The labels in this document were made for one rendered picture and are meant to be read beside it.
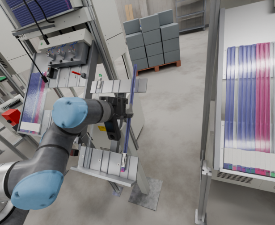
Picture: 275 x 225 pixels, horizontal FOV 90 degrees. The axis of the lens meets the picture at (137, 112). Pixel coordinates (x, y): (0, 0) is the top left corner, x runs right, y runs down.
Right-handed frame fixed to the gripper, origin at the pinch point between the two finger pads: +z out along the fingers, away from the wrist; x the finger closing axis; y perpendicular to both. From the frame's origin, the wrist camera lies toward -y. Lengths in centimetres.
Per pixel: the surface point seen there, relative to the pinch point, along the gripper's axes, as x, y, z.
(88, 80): 38.9, 20.8, 14.3
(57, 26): 62, 58, 9
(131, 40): 111, 148, 216
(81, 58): 43, 34, 12
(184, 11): 46, 432, 596
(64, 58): 59, 36, 12
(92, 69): 39, 29, 18
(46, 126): 74, -13, 9
